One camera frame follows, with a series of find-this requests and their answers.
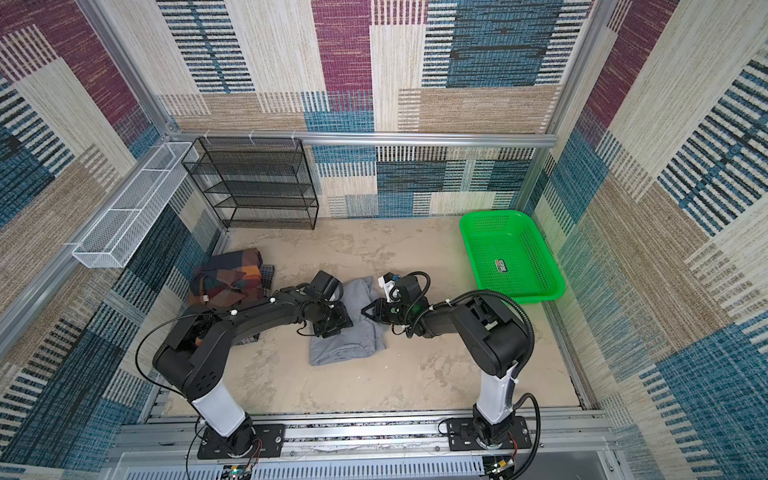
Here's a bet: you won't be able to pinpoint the aluminium back rail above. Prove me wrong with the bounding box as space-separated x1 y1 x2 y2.
169 130 556 149

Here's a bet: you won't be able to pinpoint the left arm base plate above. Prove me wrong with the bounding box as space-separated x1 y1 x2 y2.
196 424 285 461

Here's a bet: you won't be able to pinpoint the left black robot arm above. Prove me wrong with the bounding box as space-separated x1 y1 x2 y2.
152 271 353 458

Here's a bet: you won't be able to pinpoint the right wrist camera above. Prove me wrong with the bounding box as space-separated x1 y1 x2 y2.
378 272 401 303

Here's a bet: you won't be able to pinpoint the green plastic basket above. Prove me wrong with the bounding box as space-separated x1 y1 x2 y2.
459 210 566 305

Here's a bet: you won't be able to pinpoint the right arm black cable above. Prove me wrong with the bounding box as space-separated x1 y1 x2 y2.
389 270 542 480

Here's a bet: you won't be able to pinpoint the grey long sleeve shirt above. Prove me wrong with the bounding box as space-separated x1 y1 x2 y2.
309 276 386 366

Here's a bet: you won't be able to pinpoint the aluminium rail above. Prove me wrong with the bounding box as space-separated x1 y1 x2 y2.
169 130 556 149
107 407 616 466

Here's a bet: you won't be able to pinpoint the black wire shelf rack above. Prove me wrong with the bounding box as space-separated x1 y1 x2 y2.
182 137 319 230

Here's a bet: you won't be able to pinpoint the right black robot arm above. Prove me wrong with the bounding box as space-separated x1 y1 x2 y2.
361 271 535 449

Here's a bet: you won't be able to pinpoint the aluminium front rail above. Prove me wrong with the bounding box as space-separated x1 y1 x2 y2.
107 407 616 466

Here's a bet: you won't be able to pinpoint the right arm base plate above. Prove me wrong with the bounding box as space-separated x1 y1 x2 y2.
438 415 533 451

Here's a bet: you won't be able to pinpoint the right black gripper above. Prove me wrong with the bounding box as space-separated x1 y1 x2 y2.
361 298 412 324

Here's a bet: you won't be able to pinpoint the white wire mesh tray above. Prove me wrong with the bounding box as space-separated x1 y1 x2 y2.
72 142 192 269

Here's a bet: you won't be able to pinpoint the folded plaid flannel shirt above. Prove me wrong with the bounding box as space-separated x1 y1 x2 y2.
188 248 264 308

